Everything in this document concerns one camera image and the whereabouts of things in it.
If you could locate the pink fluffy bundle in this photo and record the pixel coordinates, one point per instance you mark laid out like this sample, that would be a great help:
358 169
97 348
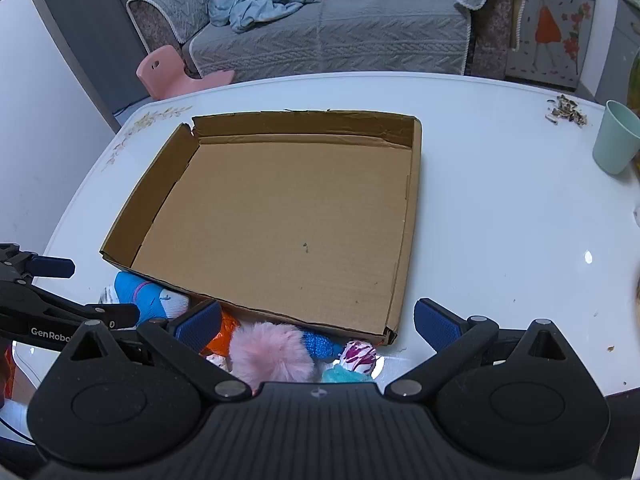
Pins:
272 355

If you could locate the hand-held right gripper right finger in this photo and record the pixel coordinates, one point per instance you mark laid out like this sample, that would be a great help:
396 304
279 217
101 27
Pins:
437 326

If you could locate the blue white sock bundle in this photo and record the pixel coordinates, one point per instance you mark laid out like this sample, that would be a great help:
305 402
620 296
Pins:
137 295

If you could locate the blue knitted bundle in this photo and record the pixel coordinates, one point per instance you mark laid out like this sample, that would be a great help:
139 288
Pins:
320 345

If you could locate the shallow cardboard box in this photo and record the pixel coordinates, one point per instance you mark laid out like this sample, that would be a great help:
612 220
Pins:
280 230

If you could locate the orange plastic bag bundle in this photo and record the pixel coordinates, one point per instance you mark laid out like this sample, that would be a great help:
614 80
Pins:
225 336

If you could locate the wall poster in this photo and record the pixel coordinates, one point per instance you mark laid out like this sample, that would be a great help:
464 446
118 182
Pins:
550 25

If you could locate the grey door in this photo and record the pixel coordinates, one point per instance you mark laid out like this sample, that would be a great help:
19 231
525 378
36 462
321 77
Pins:
85 25

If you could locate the white magenta striped cloth bundle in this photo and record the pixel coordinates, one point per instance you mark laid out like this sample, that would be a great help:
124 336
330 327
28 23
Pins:
361 355

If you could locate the pink plastic stool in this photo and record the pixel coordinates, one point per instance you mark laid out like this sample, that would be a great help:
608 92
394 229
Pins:
167 72

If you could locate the pile of seed shells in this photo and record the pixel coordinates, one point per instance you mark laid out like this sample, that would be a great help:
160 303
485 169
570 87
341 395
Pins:
567 110

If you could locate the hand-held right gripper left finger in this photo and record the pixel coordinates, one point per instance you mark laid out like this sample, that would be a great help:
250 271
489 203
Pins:
199 326

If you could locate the mint green cup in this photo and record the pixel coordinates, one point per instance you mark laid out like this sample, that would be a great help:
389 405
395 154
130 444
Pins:
615 137

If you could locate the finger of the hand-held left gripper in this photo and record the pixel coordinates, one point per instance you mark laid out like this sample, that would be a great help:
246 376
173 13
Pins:
112 314
52 267

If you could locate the grey sofa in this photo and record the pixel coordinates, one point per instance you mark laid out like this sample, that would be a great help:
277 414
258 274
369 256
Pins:
360 35

